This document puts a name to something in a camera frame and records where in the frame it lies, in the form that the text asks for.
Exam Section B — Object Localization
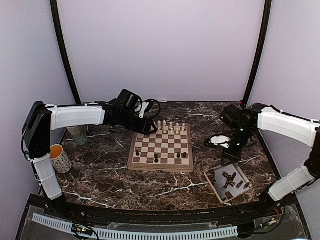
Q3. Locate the black front mounting rail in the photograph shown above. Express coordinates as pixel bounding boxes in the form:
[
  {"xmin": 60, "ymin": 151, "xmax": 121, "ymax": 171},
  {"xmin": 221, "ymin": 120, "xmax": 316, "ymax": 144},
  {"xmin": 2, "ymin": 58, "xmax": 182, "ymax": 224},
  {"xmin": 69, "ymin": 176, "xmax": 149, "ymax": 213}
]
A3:
[{"xmin": 27, "ymin": 193, "xmax": 298, "ymax": 230}]

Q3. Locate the clear glass jar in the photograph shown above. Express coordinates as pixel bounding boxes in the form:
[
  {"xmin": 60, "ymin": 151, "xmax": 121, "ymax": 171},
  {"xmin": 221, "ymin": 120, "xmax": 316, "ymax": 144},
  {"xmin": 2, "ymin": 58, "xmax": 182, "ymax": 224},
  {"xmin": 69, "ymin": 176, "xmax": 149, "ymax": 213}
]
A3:
[{"xmin": 67, "ymin": 125, "xmax": 88, "ymax": 146}]

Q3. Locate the wooden chess board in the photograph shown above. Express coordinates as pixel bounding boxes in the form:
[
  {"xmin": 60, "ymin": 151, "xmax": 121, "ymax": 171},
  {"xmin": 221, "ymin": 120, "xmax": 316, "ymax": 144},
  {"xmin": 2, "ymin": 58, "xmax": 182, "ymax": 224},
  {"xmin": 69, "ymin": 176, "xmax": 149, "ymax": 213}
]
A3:
[{"xmin": 127, "ymin": 123, "xmax": 194, "ymax": 173}]

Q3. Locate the wooden tray with metal base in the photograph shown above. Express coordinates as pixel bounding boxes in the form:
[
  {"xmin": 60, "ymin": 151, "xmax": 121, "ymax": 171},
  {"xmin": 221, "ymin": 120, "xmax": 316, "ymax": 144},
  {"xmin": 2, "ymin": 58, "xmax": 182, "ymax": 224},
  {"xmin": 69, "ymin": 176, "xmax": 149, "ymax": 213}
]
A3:
[{"xmin": 204, "ymin": 163, "xmax": 253, "ymax": 204}]

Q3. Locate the white rook right corner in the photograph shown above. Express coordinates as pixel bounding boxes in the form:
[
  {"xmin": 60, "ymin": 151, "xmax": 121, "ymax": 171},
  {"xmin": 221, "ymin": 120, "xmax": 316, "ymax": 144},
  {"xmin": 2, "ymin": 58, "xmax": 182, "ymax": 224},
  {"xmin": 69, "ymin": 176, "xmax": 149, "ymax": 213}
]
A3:
[{"xmin": 181, "ymin": 123, "xmax": 186, "ymax": 134}]

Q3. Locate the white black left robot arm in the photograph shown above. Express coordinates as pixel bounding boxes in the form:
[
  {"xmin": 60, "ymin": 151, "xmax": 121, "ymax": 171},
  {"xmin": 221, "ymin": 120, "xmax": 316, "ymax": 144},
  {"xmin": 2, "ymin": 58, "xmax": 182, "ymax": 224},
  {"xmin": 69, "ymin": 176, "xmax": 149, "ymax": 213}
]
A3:
[{"xmin": 21, "ymin": 89, "xmax": 158, "ymax": 218}]

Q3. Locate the white queen piece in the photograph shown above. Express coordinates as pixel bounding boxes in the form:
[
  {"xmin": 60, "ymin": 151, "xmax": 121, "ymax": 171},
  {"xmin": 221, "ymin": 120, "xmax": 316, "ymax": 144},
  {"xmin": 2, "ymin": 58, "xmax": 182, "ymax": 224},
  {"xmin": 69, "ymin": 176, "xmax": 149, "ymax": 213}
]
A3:
[{"xmin": 157, "ymin": 120, "xmax": 162, "ymax": 130}]

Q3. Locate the black frame post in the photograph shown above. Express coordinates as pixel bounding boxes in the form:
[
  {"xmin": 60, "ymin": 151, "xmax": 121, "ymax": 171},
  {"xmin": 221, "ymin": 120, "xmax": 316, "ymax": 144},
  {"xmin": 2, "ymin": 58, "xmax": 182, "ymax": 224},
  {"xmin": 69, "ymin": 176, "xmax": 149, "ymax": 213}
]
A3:
[
  {"xmin": 49, "ymin": 0, "xmax": 82, "ymax": 104},
  {"xmin": 240, "ymin": 0, "xmax": 272, "ymax": 109}
]

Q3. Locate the white knight right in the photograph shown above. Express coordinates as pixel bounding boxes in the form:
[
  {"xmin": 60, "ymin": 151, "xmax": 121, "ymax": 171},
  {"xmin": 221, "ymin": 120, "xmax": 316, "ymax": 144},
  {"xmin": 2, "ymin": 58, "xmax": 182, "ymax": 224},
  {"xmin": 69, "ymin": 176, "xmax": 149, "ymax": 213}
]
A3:
[{"xmin": 175, "ymin": 122, "xmax": 180, "ymax": 131}]

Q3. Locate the black left frame post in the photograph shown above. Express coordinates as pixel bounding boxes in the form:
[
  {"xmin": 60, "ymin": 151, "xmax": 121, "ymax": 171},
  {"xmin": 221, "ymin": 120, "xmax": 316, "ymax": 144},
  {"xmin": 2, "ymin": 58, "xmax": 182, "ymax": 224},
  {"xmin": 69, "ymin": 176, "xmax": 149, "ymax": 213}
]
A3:
[{"xmin": 49, "ymin": 0, "xmax": 82, "ymax": 104}]

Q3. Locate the white slotted cable duct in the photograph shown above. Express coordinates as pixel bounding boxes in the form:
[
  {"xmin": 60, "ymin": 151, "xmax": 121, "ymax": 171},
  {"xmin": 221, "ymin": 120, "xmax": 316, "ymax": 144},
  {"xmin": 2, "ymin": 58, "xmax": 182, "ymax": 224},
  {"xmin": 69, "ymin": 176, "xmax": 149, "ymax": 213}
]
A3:
[{"xmin": 31, "ymin": 213, "xmax": 239, "ymax": 240}]

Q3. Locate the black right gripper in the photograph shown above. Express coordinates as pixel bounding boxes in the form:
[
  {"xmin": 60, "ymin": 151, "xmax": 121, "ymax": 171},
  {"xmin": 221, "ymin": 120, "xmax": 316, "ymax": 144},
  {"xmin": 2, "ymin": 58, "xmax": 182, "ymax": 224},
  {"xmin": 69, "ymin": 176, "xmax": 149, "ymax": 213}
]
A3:
[{"xmin": 221, "ymin": 125, "xmax": 255, "ymax": 167}]

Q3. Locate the small green circuit board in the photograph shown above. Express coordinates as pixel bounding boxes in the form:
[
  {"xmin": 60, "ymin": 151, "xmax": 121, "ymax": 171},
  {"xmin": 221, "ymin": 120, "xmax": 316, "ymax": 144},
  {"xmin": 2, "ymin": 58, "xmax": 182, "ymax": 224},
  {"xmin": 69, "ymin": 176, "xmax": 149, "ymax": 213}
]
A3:
[{"xmin": 71, "ymin": 224, "xmax": 93, "ymax": 236}]

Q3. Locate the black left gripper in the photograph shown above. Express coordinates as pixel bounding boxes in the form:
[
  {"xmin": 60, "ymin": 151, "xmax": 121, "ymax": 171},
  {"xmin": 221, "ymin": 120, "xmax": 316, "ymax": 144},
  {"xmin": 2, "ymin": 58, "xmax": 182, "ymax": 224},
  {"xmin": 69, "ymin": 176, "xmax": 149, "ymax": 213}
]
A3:
[{"xmin": 120, "ymin": 110, "xmax": 158, "ymax": 136}]

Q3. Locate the patterned cup orange inside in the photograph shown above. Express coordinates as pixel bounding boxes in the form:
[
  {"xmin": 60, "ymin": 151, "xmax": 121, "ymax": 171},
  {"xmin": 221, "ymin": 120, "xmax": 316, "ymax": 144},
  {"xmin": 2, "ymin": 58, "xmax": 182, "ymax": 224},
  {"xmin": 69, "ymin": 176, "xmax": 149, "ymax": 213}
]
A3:
[{"xmin": 50, "ymin": 144, "xmax": 72, "ymax": 174}]

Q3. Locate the black right frame post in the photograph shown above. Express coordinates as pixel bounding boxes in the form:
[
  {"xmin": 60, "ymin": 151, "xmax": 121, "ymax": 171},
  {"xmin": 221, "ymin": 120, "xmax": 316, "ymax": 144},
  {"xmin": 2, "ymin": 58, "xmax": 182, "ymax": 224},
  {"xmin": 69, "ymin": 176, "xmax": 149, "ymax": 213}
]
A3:
[{"xmin": 240, "ymin": 0, "xmax": 272, "ymax": 109}]

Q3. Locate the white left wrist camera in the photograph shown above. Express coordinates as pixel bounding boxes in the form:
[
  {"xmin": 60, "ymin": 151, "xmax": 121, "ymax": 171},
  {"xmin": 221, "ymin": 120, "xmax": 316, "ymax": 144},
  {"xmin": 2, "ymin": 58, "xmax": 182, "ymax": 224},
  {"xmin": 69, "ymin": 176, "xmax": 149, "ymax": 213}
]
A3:
[{"xmin": 138, "ymin": 101, "xmax": 150, "ymax": 119}]

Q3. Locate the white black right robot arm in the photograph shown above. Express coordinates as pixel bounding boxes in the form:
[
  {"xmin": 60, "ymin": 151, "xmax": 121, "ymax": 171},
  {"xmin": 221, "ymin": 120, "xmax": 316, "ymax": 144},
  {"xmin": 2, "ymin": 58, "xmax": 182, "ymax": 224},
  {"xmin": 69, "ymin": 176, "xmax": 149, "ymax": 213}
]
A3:
[{"xmin": 219, "ymin": 103, "xmax": 320, "ymax": 217}]

